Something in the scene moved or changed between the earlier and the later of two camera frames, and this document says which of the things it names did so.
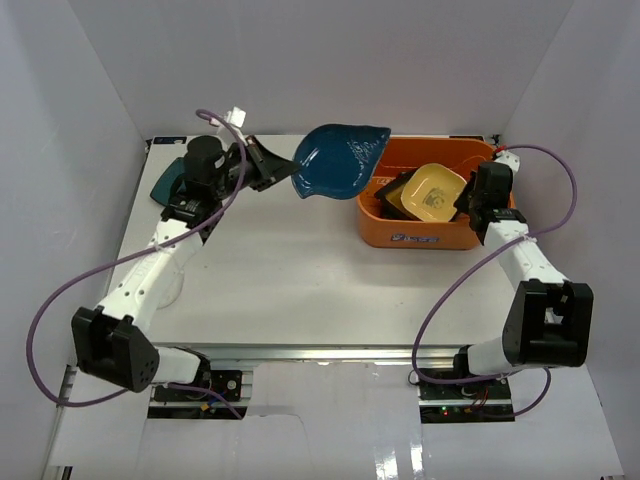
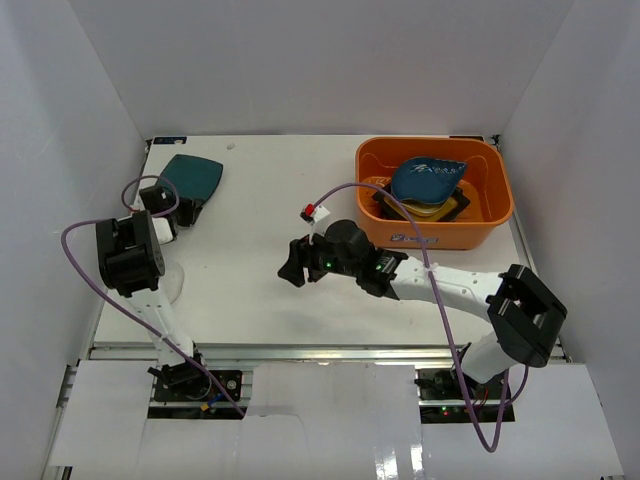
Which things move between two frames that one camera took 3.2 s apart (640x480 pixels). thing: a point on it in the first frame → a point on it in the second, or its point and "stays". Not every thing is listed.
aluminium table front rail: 320,353 stays
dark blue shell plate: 336,159 → 426,179
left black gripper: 259,166 → 181,210
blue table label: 169,139 stays
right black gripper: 460,203 → 303,255
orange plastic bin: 460,155 stays
